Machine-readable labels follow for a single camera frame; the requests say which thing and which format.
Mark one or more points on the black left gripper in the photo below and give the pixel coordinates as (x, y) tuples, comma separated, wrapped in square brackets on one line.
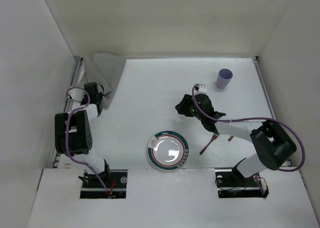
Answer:
[(100, 98)]

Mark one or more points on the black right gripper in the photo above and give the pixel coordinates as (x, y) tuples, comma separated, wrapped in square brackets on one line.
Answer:
[(187, 107)]

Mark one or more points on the grey cloth placemat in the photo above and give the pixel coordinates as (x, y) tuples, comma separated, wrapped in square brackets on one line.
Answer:
[(105, 69)]

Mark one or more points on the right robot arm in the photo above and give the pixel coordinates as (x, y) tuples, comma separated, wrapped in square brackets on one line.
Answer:
[(272, 144)]

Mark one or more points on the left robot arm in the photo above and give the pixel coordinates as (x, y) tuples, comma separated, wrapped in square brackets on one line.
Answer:
[(73, 137)]

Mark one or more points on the brown wooden fork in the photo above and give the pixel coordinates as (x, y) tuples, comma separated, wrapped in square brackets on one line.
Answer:
[(214, 137)]

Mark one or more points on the white plate with green rim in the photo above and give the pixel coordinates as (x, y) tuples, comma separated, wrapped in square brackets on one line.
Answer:
[(168, 151)]

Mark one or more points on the lilac plastic cup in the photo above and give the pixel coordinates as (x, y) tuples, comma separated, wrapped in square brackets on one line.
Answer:
[(223, 78)]

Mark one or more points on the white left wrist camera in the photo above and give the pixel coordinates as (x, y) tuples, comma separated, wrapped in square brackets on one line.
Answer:
[(75, 94)]

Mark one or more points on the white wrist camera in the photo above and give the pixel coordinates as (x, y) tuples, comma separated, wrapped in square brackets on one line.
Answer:
[(201, 89), (75, 94)]

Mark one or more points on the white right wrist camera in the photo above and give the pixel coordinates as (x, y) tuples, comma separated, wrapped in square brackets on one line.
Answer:
[(201, 89)]

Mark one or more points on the right aluminium frame rail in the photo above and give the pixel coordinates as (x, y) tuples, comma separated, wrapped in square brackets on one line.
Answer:
[(257, 68)]

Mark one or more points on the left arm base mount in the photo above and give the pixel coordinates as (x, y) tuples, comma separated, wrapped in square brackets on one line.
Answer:
[(91, 187)]

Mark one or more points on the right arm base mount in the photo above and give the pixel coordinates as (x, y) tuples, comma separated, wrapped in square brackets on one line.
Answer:
[(229, 186)]

